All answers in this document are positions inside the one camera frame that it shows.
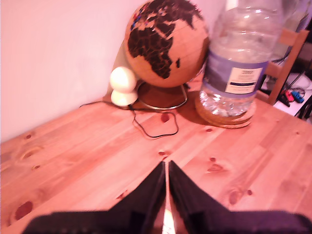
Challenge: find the blue game controller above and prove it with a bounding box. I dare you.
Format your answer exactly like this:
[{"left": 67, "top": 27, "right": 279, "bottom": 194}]
[{"left": 292, "top": 91, "right": 306, "bottom": 103}]

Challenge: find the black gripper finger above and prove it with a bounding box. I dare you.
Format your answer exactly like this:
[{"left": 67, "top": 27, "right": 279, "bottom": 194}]
[
  {"left": 169, "top": 160, "right": 233, "bottom": 234},
  {"left": 107, "top": 160, "right": 167, "bottom": 234}
]

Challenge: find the metal wire globe stand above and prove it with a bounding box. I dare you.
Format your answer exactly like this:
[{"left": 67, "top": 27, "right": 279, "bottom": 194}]
[{"left": 137, "top": 81, "right": 188, "bottom": 110}]

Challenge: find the large clear water bottle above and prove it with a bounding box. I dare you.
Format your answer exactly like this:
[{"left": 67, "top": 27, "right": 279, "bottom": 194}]
[{"left": 199, "top": 0, "right": 285, "bottom": 118}]

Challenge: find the wooden chair frame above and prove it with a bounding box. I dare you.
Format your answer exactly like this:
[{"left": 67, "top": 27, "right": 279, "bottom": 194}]
[{"left": 264, "top": 28, "right": 311, "bottom": 106}]

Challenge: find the thin black table cable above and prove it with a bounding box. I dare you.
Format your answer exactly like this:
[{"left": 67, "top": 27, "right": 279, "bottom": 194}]
[{"left": 79, "top": 101, "right": 179, "bottom": 139}]

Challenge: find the cork globe with dark continents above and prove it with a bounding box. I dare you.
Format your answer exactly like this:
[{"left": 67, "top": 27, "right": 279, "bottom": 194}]
[{"left": 124, "top": 0, "right": 210, "bottom": 88}]

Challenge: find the white round table device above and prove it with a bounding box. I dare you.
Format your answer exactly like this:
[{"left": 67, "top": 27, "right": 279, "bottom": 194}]
[{"left": 109, "top": 67, "right": 139, "bottom": 107}]

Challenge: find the round cork coaster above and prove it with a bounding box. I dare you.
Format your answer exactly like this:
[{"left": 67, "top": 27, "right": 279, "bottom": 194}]
[
  {"left": 212, "top": 119, "right": 252, "bottom": 129},
  {"left": 201, "top": 113, "right": 254, "bottom": 126},
  {"left": 195, "top": 98, "right": 256, "bottom": 122}
]

